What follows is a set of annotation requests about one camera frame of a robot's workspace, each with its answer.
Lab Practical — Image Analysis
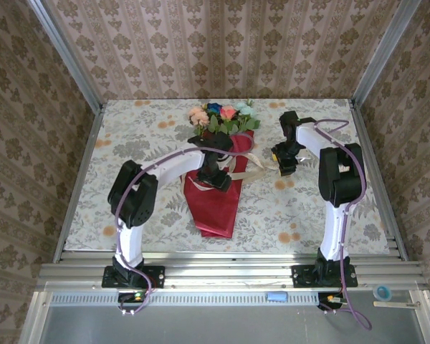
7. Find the aluminium table side rail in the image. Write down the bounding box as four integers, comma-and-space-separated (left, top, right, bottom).
53, 103, 107, 262
349, 100, 409, 259

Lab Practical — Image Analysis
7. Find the dark blue fake rose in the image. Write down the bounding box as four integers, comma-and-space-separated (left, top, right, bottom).
204, 102, 224, 134

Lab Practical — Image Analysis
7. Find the red wrapping paper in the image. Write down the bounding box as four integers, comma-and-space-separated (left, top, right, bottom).
181, 130, 256, 239

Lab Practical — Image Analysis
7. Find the aluminium frame post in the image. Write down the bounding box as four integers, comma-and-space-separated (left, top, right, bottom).
350, 0, 422, 108
28, 0, 107, 112

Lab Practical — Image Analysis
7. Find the light blue fake flower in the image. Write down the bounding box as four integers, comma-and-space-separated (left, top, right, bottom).
234, 99, 262, 133

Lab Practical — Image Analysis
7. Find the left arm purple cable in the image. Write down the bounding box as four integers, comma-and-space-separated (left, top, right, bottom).
113, 135, 255, 317

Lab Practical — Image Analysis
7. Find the slotted grey cable duct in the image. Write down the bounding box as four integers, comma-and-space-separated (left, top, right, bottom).
49, 292, 320, 307

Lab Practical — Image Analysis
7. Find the flat wooden stick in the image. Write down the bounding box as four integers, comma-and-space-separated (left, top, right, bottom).
373, 301, 421, 308

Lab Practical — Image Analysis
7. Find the black connector module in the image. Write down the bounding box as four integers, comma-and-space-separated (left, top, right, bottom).
117, 291, 148, 313
317, 292, 345, 312

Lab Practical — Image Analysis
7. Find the beige ribbon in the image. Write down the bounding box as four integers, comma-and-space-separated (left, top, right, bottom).
188, 152, 311, 191

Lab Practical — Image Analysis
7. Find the floral table cover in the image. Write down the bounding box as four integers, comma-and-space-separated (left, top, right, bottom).
64, 98, 391, 256

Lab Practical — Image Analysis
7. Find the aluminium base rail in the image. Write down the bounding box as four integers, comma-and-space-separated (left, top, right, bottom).
35, 252, 430, 292

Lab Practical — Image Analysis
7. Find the grey metal shelf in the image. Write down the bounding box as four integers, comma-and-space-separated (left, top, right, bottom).
19, 290, 430, 344

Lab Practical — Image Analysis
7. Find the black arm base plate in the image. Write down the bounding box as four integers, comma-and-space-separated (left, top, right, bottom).
102, 265, 166, 289
292, 264, 358, 289

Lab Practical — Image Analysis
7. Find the pink fake rose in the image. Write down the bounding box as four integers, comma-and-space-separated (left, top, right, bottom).
219, 105, 239, 135

